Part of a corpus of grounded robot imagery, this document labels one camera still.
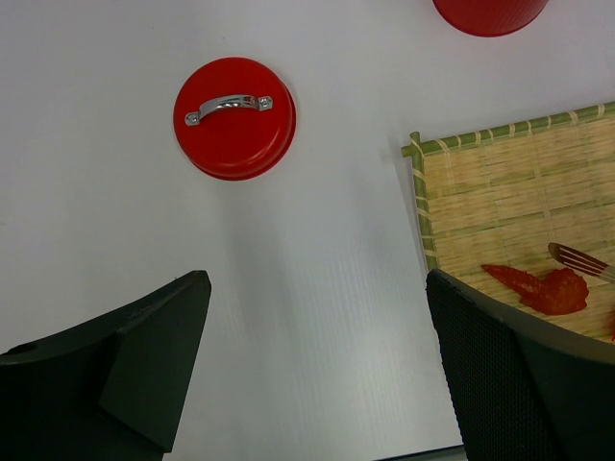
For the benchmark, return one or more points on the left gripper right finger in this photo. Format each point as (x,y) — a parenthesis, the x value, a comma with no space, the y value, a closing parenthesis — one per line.
(522,388)

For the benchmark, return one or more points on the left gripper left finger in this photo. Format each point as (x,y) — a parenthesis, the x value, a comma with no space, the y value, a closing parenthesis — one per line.
(111,388)

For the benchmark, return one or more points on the red strawberry slice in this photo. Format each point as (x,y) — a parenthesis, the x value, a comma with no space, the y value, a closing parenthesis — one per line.
(560,292)

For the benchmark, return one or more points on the red bacon slice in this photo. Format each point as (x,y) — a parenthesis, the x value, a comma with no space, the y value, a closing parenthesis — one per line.
(610,322)

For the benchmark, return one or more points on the metal tongs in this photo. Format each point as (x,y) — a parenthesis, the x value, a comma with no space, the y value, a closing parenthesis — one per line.
(581,262)

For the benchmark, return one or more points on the bamboo tray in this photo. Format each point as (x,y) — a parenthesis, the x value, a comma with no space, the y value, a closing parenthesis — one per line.
(502,195)

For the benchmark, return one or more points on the red cylindrical container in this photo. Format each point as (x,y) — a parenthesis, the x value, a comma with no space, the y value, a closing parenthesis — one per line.
(489,18)

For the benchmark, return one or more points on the red lid with handle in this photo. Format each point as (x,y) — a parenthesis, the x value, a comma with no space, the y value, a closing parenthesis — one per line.
(234,119)

